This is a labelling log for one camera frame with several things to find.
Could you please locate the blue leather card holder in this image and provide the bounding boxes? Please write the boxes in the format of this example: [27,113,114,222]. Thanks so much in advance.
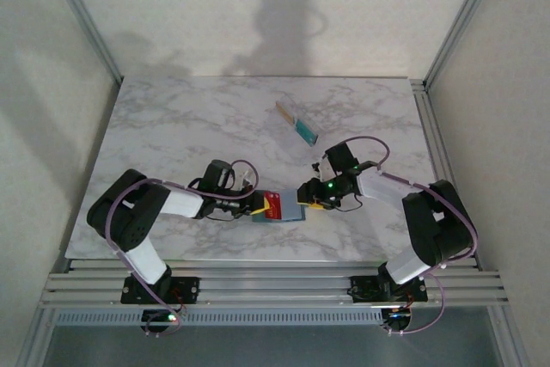
[251,189,309,224]

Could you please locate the teal credit card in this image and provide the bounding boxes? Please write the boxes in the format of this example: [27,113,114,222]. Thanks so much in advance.
[294,119,321,146]

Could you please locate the clear card case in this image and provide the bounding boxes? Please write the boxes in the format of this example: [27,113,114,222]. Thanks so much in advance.
[273,98,321,149]

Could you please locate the gold credit card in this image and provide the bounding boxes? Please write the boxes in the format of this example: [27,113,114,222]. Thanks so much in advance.
[275,101,298,125]

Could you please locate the aluminium side rails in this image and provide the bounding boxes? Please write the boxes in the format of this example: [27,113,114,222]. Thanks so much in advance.
[410,78,480,272]

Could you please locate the right controller board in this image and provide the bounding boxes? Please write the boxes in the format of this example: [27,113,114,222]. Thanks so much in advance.
[381,306,414,334]

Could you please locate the controller board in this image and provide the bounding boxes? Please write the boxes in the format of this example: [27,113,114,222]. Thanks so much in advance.
[381,306,414,334]
[141,309,182,334]

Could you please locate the left controller board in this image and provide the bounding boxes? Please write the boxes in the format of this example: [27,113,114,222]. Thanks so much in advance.
[141,309,182,334]

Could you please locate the thin black right gripper cable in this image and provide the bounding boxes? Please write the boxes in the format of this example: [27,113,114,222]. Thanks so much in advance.
[330,193,364,213]

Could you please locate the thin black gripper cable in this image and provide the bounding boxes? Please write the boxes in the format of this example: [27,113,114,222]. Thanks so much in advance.
[330,193,364,213]
[200,207,235,223]

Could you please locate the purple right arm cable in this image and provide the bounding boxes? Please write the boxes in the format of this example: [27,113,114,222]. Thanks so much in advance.
[339,136,480,336]

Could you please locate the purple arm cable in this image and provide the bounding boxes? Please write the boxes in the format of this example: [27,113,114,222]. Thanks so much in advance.
[105,159,260,336]
[339,136,480,336]

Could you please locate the thin black left gripper cable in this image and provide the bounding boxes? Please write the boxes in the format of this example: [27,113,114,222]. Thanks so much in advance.
[200,207,235,223]

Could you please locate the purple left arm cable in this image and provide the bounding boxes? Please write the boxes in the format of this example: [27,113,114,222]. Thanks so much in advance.
[105,159,260,336]

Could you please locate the aluminium frame rails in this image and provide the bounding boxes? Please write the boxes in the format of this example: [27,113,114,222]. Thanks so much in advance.
[40,258,510,310]

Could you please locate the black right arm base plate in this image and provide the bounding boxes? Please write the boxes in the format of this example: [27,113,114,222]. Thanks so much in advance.
[351,274,427,304]

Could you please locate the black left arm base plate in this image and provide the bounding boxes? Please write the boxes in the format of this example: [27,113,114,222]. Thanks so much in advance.
[120,275,201,305]

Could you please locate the grey slotted cable duct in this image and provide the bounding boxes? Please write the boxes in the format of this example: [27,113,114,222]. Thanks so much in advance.
[53,309,386,327]

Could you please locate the aluminium frame upright post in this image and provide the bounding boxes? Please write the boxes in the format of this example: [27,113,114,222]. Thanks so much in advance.
[423,0,516,91]
[40,0,125,85]

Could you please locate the aluminium frame leg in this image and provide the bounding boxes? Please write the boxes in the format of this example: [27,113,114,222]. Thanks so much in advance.
[487,306,532,367]
[16,309,59,367]

